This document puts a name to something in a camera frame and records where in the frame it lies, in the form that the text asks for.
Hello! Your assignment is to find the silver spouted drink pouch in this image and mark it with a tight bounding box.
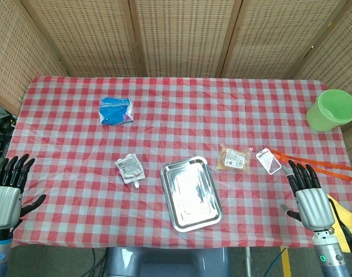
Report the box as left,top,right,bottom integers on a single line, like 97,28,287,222
114,153,145,189

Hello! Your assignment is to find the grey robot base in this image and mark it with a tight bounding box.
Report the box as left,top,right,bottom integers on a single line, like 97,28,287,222
106,247,232,277

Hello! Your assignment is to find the blue plastic snack bag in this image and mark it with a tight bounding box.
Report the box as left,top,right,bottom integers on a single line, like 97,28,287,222
99,97,134,126

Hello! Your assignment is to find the red checkered tablecloth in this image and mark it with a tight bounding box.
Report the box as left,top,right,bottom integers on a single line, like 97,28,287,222
5,76,352,250

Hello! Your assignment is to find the black cable bundle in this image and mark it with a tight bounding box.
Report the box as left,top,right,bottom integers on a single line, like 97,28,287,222
0,99,17,158

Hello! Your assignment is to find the clear card badge holder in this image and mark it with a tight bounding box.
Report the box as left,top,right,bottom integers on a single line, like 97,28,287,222
256,148,282,175

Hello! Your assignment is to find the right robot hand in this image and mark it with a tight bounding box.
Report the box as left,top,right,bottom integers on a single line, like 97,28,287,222
280,160,336,232

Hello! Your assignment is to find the brown snack packet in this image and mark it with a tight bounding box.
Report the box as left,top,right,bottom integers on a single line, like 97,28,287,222
216,144,253,174

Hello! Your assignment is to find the yellow cloth with black trim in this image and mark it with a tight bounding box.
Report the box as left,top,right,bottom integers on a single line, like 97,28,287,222
325,193,352,254

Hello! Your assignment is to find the green plastic bucket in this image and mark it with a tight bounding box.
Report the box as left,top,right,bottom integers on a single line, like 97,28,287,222
305,89,352,133

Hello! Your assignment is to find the silver metal tray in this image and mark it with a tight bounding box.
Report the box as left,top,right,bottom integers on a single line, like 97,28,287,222
160,156,224,233

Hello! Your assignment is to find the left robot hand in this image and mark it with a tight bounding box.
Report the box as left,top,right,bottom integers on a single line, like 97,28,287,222
0,154,47,233

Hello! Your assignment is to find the orange lanyard strap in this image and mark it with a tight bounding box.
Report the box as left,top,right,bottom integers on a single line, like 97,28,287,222
269,149,352,184

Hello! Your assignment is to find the woven bamboo folding screen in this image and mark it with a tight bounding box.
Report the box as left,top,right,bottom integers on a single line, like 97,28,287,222
0,0,352,168

